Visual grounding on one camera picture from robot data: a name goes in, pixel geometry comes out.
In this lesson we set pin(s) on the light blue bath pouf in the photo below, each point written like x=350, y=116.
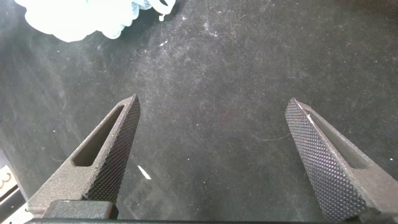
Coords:
x=77, y=18

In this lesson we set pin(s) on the white labelled robot chassis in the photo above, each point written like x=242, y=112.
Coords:
x=7, y=183

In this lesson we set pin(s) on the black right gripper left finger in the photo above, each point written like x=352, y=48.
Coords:
x=102, y=174

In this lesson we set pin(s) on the black table cloth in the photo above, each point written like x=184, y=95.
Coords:
x=217, y=93

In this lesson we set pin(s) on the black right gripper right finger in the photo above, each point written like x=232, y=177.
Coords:
x=329, y=168

